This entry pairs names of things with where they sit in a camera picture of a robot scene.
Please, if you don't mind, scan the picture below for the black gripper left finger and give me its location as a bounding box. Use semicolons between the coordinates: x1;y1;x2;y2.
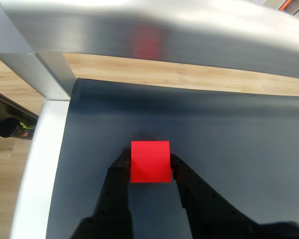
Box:
71;148;133;239

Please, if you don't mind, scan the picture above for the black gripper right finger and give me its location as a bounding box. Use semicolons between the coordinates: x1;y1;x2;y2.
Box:
169;154;265;239

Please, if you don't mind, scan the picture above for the red cube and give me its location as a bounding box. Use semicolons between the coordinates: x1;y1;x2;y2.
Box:
130;140;171;184

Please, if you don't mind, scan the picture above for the black cardboard tube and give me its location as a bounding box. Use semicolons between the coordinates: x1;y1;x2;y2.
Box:
0;118;35;140

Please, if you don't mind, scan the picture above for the dark shelf board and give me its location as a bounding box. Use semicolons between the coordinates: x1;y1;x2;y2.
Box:
0;87;39;123

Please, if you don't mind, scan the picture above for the silver metal frame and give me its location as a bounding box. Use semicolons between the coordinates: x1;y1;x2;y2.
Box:
0;0;299;239

